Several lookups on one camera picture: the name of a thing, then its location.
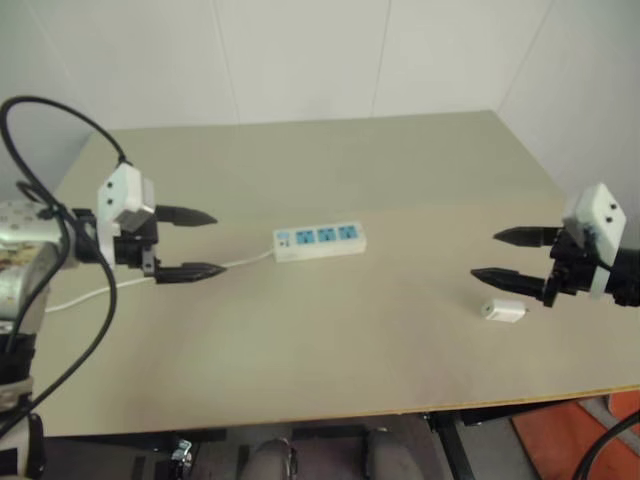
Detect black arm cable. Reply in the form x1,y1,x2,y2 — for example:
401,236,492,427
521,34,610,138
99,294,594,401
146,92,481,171
0,96,137,437
574,410,640,480

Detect dark rounded grey shape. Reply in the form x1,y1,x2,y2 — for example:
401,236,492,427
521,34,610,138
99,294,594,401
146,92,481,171
243,437,298,480

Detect white plug adapter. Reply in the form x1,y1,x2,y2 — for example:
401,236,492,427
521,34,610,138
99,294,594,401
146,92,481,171
476,297,533,324

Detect white power strip cord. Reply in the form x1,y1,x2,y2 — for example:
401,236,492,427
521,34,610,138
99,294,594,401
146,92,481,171
45,249,277,314

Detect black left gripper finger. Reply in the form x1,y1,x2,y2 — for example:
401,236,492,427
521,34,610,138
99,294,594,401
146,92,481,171
154,262,229,287
155,203,219,229

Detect black robot stand base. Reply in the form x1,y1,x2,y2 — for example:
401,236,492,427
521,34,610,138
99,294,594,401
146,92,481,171
43,423,432,480

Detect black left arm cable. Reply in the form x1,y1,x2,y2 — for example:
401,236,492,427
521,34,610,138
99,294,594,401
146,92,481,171
0,96,137,437

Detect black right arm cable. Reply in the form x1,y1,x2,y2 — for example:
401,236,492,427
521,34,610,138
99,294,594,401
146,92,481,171
574,410,640,480

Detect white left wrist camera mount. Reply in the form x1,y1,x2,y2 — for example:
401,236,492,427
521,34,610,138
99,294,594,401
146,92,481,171
95,161,159,269

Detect white power strip blue sockets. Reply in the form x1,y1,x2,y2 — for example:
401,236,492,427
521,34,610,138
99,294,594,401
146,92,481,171
271,222,368,264

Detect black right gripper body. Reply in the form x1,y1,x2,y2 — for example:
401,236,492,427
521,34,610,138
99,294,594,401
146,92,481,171
542,226,601,309

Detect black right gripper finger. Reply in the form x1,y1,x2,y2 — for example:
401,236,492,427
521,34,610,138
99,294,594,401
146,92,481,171
469,266,548,302
491,225,563,250

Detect orange floor mat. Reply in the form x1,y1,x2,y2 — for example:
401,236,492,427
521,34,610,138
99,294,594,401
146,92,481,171
509,392,640,480

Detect silver metal caster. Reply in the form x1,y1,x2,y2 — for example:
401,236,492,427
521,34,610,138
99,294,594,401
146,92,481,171
170,438,195,474

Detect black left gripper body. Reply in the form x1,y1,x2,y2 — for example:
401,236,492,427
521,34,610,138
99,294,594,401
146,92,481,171
113,218,165,286

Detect black metal table frame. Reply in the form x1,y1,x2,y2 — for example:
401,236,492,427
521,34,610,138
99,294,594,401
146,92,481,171
423,395,617,480

